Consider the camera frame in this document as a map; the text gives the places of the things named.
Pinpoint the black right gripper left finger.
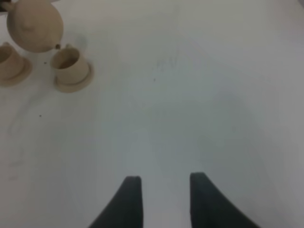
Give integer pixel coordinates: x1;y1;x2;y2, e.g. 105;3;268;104
90;176;143;228

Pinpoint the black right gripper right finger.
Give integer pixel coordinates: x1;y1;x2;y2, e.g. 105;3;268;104
190;172;258;228

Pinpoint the beige teapot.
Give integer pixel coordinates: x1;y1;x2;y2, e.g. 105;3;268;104
0;0;64;53

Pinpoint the right beige cup saucer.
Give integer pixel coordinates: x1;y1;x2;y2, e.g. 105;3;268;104
53;62;94;93

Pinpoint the beige cup saucer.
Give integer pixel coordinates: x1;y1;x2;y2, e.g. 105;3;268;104
0;57;32;87
53;62;94;93

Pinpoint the right beige teacup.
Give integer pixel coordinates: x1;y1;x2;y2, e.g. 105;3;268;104
50;44;89;85

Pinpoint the beige teacup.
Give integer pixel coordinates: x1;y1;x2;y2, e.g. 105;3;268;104
0;42;24;80
50;44;89;85

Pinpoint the left beige cup saucer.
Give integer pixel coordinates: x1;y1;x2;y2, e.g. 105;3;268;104
0;57;32;87

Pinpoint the left beige teacup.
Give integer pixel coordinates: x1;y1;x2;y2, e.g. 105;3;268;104
0;42;24;80

